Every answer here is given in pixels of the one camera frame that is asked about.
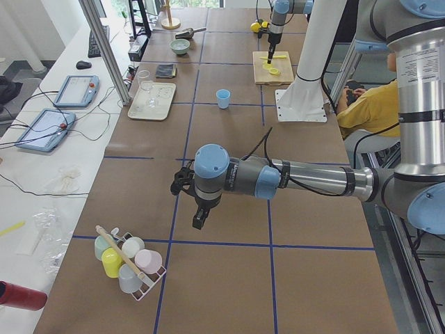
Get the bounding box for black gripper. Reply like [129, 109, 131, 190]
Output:
[193, 186, 222, 229]
[267, 23, 282, 64]

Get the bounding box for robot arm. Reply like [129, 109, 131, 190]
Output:
[267, 0, 314, 64]
[188, 1, 444, 234]

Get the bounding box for lemon slice on board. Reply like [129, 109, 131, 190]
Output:
[268, 67, 281, 76]

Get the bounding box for light blue cup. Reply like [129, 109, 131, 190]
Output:
[216, 89, 231, 109]

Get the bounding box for pink cup in rack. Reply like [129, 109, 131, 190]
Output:
[134, 249, 163, 274]

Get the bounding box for grey cup in rack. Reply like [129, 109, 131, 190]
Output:
[118, 264, 142, 294]

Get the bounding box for yellow cup in rack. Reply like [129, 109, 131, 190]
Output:
[101, 248, 124, 278]

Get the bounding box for green cup in rack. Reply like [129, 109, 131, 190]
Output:
[94, 236, 111, 261]

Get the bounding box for yellow plastic knife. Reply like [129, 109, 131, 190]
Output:
[259, 54, 287, 60]

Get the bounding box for wooden cutting board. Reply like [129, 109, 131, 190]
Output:
[252, 51, 294, 85]

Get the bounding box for metal ice scoop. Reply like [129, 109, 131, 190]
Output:
[175, 27, 207, 40]

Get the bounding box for green bowl with ice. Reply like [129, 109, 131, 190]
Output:
[170, 38, 191, 56]

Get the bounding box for grey folded cloth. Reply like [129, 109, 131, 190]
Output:
[155, 63, 177, 79]

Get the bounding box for wooden mug tree stand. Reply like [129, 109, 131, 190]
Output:
[161, 0, 181, 30]

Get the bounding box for person in yellow shirt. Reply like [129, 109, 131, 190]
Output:
[336, 51, 401, 138]

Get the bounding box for cream bear tray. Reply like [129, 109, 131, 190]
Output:
[127, 82, 176, 121]

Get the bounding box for clear wine glass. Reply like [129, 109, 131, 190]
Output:
[137, 70, 157, 108]

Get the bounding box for white gloves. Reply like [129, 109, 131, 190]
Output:
[51, 166, 81, 195]

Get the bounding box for crumpled clear plastic bag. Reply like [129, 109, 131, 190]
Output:
[33, 207, 74, 278]

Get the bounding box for far blue teach pendant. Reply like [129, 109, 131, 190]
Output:
[53, 75, 99, 109]

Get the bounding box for blue teach pendant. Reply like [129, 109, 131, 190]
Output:
[15, 109, 76, 152]
[53, 75, 99, 109]

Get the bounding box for black keyboard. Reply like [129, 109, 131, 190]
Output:
[88, 25, 110, 58]

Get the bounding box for near blue teach pendant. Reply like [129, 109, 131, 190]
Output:
[15, 109, 76, 152]

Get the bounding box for black computer mouse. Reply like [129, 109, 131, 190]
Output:
[76, 61, 92, 70]

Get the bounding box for red bottle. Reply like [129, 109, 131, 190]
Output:
[1, 281, 47, 311]

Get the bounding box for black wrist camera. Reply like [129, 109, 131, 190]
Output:
[170, 167, 195, 196]
[257, 27, 268, 39]

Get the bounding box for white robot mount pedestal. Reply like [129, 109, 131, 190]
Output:
[276, 1, 346, 122]

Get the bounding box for white wire cup rack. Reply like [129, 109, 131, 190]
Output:
[111, 228, 166, 301]

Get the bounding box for wooden rack handle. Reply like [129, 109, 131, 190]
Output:
[95, 225, 145, 280]

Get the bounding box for aluminium frame post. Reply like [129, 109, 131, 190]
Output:
[79, 0, 131, 106]

